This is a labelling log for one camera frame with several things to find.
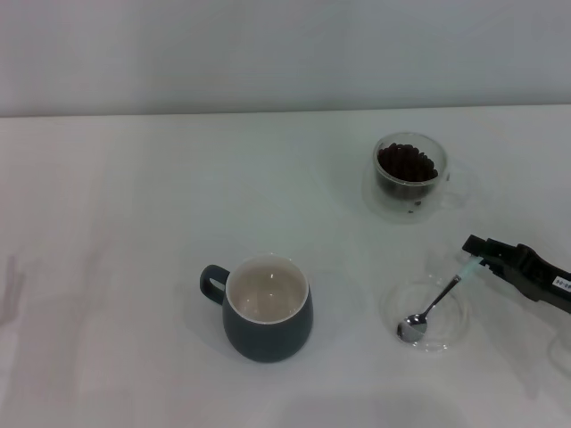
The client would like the clear glass saucer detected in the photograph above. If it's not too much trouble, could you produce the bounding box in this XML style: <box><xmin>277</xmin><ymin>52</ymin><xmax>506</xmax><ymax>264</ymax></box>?
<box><xmin>380</xmin><ymin>273</ymin><xmax>472</xmax><ymax>356</ymax></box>

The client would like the clear double-walled glass cup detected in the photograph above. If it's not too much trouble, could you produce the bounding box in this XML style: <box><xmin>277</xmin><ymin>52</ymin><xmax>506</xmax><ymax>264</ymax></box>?
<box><xmin>361</xmin><ymin>130</ymin><xmax>472</xmax><ymax>224</ymax></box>

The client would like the dark mug with white interior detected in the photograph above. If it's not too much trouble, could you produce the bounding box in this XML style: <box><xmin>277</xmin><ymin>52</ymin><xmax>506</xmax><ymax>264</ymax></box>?
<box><xmin>198</xmin><ymin>252</ymin><xmax>315</xmax><ymax>364</ymax></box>

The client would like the metal spoon with light-blue handle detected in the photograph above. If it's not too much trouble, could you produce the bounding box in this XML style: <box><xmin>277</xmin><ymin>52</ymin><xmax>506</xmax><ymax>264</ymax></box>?
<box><xmin>396</xmin><ymin>256</ymin><xmax>486</xmax><ymax>344</ymax></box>

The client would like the coffee beans pile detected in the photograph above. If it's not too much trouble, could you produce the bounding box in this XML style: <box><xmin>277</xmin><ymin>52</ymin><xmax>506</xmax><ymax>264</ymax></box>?
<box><xmin>377</xmin><ymin>142</ymin><xmax>440</xmax><ymax>184</ymax></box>

